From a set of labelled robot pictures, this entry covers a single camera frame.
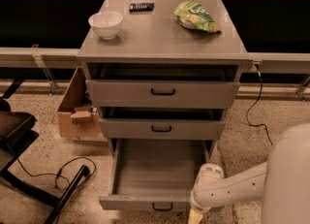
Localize grey drawer cabinet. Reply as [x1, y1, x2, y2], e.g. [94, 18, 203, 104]
[77, 0, 253, 158]

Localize grey bottom drawer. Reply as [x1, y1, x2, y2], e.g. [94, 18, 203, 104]
[100, 139, 212, 211]

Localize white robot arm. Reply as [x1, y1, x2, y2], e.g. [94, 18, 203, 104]
[188, 123, 310, 224]

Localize grey top drawer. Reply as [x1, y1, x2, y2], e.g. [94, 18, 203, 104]
[86, 63, 239, 109]

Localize grey drawer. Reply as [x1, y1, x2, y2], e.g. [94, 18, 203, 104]
[86, 63, 239, 109]
[100, 139, 212, 211]
[100, 107, 225, 141]

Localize grey middle drawer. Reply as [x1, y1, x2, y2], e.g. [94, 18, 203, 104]
[100, 107, 225, 141]

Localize green chip bag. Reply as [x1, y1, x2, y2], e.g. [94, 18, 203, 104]
[173, 1, 220, 34]

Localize black floor cable left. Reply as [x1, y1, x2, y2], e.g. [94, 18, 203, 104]
[15, 155, 98, 191]

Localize black chair base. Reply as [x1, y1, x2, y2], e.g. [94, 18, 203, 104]
[0, 80, 90, 224]

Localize cardboard box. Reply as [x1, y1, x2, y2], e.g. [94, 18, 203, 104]
[57, 67, 100, 139]

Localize black adapter cable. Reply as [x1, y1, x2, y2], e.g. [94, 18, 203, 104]
[245, 62, 275, 146]

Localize white bowl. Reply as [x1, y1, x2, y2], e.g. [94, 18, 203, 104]
[88, 12, 123, 40]

